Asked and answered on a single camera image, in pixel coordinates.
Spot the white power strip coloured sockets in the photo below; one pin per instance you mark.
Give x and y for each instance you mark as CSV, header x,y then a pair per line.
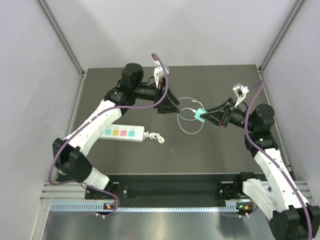
x,y
120,132

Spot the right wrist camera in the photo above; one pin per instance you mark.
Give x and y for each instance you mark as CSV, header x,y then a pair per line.
x,y
240,91

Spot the white coiled strip cord plug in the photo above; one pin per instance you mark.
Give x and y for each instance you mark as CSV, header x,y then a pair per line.
x,y
153,136

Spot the dark grey table mat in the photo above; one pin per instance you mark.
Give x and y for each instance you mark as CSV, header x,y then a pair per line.
x,y
190,146

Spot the slotted grey cable duct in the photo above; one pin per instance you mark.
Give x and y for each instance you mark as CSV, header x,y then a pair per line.
x,y
77,206

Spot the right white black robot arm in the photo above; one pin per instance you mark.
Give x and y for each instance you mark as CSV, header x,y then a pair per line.
x,y
288,212

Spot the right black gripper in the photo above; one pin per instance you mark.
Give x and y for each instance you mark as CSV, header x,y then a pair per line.
x,y
215,115

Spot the teal charger plug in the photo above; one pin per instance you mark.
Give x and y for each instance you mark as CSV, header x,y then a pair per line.
x,y
198,113

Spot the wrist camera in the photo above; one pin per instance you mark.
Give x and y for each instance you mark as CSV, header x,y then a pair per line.
x,y
240,91
158,74

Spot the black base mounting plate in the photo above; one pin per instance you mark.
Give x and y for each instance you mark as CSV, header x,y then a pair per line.
x,y
171,190

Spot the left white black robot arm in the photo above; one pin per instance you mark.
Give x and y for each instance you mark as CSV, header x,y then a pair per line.
x,y
70,154

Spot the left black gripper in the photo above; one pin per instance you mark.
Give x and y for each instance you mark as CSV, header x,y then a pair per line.
x,y
167,105

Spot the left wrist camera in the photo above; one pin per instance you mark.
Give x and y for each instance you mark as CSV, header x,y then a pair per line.
x,y
158,74

